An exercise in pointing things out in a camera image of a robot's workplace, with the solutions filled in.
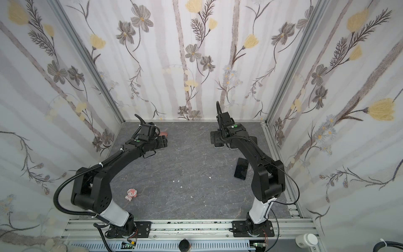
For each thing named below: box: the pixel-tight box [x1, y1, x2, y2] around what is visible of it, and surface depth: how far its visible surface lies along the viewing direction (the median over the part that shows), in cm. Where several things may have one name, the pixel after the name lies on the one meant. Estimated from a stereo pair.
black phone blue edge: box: [234, 157, 249, 181], surface depth 97 cm
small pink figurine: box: [124, 187, 138, 202], surface depth 84 cm
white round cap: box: [294, 233, 318, 249], surface depth 66 cm
